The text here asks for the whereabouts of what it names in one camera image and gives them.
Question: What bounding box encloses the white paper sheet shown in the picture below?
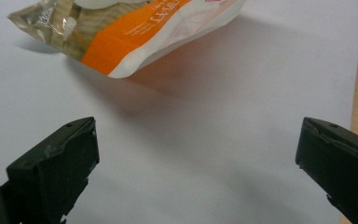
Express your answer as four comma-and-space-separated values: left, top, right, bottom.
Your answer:
0, 0, 358, 224

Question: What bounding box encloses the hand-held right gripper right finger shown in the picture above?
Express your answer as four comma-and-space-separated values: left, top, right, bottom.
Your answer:
295, 117, 358, 224

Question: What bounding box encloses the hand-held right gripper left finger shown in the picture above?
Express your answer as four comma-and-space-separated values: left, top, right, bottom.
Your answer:
0, 116, 101, 224

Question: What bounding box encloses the orange and white snack packet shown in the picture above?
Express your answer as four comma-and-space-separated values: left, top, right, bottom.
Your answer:
7, 0, 247, 79

